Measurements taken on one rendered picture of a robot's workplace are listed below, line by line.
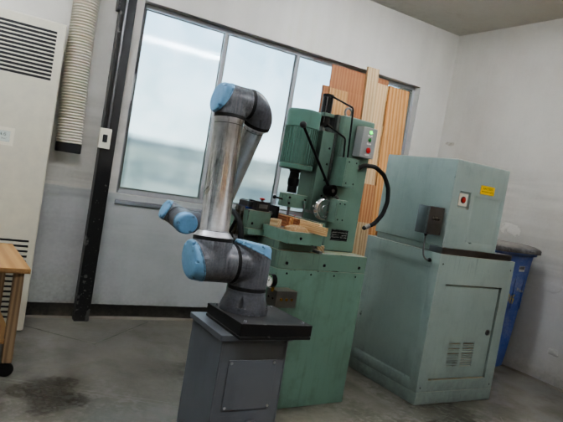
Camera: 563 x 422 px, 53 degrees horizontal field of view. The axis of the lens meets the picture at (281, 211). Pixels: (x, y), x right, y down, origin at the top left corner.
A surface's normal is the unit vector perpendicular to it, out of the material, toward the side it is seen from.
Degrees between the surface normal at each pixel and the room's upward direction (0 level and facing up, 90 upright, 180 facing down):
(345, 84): 87
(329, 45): 90
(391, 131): 87
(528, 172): 90
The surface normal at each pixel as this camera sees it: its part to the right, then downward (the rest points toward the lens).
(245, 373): 0.50, 0.13
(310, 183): -0.81, -0.11
